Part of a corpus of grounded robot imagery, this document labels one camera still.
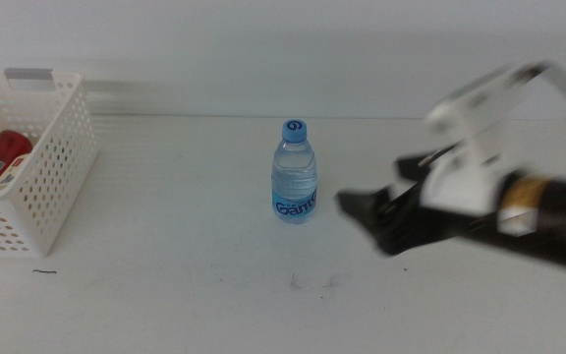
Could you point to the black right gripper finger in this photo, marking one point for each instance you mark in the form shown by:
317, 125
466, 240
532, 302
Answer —
366, 204
420, 162

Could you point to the clear water bottle blue cap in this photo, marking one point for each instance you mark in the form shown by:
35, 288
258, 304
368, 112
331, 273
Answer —
294, 177

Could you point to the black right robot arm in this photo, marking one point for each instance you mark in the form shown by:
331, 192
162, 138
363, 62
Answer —
558, 221

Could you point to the white perforated plastic basket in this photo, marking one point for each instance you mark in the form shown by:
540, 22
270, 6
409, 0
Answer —
62, 167

